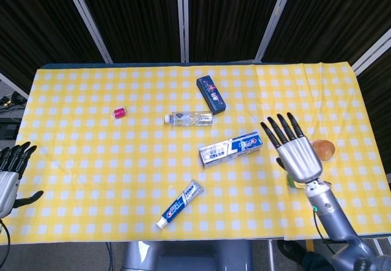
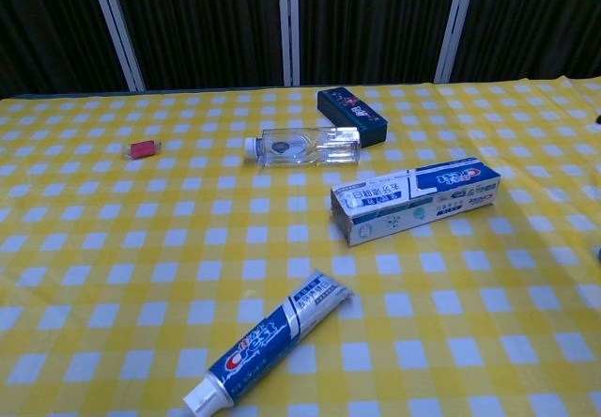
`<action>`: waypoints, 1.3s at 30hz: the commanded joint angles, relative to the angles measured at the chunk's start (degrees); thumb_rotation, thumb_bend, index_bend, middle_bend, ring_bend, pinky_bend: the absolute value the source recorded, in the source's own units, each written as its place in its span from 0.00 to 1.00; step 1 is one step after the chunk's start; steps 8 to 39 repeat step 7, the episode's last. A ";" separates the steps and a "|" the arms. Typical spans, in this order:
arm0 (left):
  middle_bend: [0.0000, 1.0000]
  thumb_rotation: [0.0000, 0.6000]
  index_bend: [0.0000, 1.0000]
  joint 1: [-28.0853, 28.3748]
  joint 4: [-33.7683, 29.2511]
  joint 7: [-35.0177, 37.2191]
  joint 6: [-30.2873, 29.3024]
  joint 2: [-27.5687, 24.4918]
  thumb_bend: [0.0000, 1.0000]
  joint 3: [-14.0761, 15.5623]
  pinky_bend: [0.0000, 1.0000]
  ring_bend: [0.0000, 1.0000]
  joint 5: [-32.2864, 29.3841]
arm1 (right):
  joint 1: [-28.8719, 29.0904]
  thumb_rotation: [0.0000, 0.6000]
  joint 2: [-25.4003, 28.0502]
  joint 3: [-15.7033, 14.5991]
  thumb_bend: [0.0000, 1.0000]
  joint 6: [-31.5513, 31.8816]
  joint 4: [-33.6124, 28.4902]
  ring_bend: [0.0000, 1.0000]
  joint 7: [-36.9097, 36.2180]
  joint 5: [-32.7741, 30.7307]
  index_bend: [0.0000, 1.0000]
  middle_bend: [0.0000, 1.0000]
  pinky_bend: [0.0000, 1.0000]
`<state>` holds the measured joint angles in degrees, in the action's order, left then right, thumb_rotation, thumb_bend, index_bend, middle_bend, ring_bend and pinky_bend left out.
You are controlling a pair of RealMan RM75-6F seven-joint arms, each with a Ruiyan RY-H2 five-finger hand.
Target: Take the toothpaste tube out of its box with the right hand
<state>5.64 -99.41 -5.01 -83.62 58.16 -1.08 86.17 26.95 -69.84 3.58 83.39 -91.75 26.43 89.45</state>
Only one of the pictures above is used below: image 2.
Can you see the blue white toothpaste tube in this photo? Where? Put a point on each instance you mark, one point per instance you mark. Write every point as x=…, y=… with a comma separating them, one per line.
x=263, y=337

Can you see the blue white toothpaste box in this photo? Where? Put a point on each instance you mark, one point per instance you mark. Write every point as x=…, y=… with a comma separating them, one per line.
x=451, y=180

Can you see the dark blue printed box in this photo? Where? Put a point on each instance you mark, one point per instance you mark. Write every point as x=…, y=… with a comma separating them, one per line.
x=347, y=107

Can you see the clear plastic water bottle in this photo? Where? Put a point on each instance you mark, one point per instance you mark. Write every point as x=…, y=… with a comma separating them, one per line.
x=305, y=147

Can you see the small red wrapped item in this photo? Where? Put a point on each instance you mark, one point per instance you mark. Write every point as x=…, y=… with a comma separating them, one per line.
x=141, y=149

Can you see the yellow white checked tablecloth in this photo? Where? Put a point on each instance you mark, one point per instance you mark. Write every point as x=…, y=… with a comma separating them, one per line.
x=141, y=257

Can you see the black pleated partition panel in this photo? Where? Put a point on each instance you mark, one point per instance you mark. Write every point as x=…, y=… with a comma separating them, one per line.
x=206, y=25
x=371, y=22

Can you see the white partition post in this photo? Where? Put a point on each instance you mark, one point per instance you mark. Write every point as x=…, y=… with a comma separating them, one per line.
x=117, y=29
x=289, y=25
x=453, y=25

